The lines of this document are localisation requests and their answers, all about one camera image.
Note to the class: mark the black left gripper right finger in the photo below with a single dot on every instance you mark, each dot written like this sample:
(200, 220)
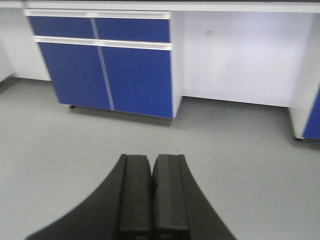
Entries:
(180, 209)

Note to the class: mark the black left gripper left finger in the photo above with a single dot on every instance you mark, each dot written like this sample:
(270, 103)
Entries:
(120, 208)

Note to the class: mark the blue lab cabinet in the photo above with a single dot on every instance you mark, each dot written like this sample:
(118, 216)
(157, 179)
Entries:
(128, 61)

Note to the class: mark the blue cabinet at right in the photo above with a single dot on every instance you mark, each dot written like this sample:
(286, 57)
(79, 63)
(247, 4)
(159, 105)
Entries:
(304, 113)

